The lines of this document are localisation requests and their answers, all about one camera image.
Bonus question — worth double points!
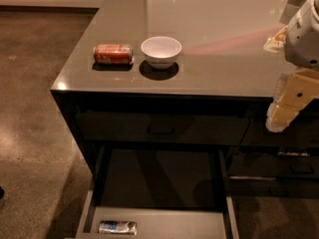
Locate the white bowl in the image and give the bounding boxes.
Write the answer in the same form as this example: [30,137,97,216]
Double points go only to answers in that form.
[141,36,181,70]

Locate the open middle drawer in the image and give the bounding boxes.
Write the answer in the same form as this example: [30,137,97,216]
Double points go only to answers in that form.
[76,147,240,239]

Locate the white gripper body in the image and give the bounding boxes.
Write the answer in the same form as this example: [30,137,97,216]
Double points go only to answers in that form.
[284,17,319,69]

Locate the dark top drawer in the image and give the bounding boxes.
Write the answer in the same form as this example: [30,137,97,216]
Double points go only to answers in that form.
[76,112,249,145]

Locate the red soda can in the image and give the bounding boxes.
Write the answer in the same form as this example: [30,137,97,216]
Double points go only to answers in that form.
[93,44,134,65]

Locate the blue silver redbull can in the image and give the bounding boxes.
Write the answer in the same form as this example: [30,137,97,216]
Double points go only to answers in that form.
[98,220,137,235]

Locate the right side drawers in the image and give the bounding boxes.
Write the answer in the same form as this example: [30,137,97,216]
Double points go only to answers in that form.
[226,112,319,199]

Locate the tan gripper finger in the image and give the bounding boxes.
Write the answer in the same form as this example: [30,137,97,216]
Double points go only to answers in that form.
[265,68,319,132]
[263,27,287,53]

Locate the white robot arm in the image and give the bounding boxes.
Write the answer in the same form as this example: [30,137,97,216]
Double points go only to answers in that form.
[263,0,319,132]

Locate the dark counter cabinet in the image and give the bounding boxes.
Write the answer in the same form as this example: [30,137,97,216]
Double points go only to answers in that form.
[51,0,319,239]

